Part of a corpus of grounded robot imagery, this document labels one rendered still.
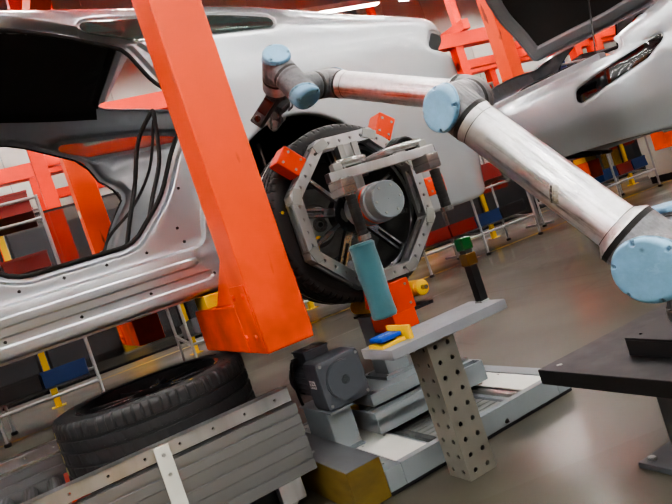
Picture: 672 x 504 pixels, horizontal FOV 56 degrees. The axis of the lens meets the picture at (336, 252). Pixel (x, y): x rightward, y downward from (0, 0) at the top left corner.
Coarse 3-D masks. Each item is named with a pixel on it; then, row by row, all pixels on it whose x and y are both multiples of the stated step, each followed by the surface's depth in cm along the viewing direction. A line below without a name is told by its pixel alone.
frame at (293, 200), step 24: (312, 144) 218; (336, 144) 221; (384, 144) 230; (312, 168) 216; (408, 168) 235; (288, 192) 215; (432, 216) 235; (312, 240) 212; (312, 264) 216; (336, 264) 215; (408, 264) 228; (360, 288) 220
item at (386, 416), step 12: (468, 360) 245; (480, 360) 240; (468, 372) 237; (480, 372) 239; (396, 396) 230; (408, 396) 230; (420, 396) 226; (360, 408) 237; (372, 408) 225; (384, 408) 225; (396, 408) 221; (408, 408) 223; (420, 408) 226; (360, 420) 229; (372, 420) 220; (384, 420) 218; (396, 420) 221; (408, 420) 223; (384, 432) 218
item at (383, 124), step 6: (378, 114) 231; (384, 114) 231; (372, 120) 234; (378, 120) 230; (384, 120) 231; (390, 120) 232; (372, 126) 232; (378, 126) 230; (384, 126) 231; (390, 126) 232; (378, 132) 229; (384, 132) 230; (390, 132) 232; (390, 138) 231
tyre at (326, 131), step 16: (320, 128) 229; (336, 128) 231; (352, 128) 234; (304, 144) 225; (272, 176) 220; (272, 192) 218; (272, 208) 217; (288, 224) 218; (288, 240) 218; (288, 256) 217; (304, 272) 219; (320, 272) 222; (304, 288) 226; (320, 288) 221; (336, 288) 223; (352, 288) 226
